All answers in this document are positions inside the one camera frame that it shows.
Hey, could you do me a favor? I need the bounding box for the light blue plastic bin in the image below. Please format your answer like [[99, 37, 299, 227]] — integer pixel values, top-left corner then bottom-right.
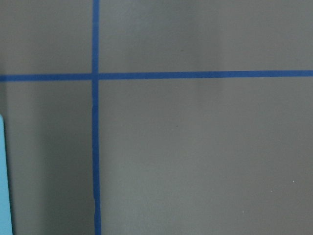
[[0, 116, 13, 235]]

